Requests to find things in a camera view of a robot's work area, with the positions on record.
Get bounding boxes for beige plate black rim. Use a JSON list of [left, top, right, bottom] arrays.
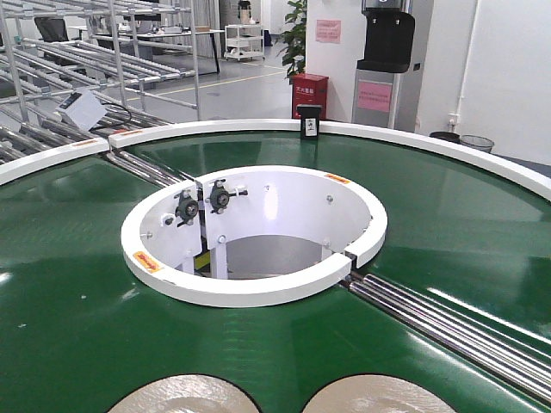
[[302, 374, 455, 412]]

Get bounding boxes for red fire equipment box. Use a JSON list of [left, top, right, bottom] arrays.
[[291, 73, 329, 120]]

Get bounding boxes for steel conveyor rollers left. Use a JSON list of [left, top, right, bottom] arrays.
[[102, 151, 194, 188]]

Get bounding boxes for steel conveyor rollers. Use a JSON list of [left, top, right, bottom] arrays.
[[340, 272, 550, 406], [102, 151, 194, 188]]

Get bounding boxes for green potted plant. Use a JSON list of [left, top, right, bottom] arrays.
[[279, 0, 307, 79]]

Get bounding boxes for black water dispenser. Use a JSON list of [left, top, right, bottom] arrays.
[[352, 1, 415, 128]]

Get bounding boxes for white rolling cart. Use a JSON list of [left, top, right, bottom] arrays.
[[224, 24, 265, 62]]

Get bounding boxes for metal roller rack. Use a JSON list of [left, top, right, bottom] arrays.
[[1, 1, 201, 165]]

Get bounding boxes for beige plate left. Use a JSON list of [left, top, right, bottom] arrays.
[[108, 373, 261, 412]]

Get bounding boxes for white controller box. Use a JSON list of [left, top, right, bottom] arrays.
[[56, 88, 107, 131]]

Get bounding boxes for green conveyor belt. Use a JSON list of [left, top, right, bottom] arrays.
[[1, 132, 550, 412]]

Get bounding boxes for white outer conveyor rim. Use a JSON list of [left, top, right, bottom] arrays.
[[1, 119, 550, 200]]

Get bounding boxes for steel conveyor rollers right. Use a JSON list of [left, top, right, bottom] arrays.
[[340, 272, 550, 406]]

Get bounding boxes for white inner conveyor ring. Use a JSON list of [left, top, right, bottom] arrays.
[[121, 164, 389, 308]]

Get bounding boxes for black sensor bracket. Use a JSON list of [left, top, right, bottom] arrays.
[[297, 104, 322, 140]]

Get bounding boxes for pink wall notice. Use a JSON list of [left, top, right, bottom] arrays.
[[315, 19, 342, 44]]

